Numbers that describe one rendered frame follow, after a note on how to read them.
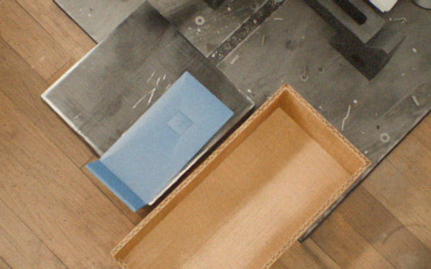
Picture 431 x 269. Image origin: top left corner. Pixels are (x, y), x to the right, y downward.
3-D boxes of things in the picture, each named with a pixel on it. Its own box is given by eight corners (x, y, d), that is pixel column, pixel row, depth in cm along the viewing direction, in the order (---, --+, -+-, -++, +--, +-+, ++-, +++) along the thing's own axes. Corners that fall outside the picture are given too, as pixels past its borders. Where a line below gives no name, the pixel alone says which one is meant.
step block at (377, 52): (327, 42, 105) (341, 11, 96) (345, 25, 105) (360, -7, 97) (369, 81, 104) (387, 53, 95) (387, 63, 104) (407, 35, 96)
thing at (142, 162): (87, 172, 97) (84, 166, 95) (186, 72, 101) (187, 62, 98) (134, 217, 96) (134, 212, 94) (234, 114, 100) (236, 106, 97)
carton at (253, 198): (114, 262, 98) (109, 252, 90) (277, 104, 103) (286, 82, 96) (199, 350, 96) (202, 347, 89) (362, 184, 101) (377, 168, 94)
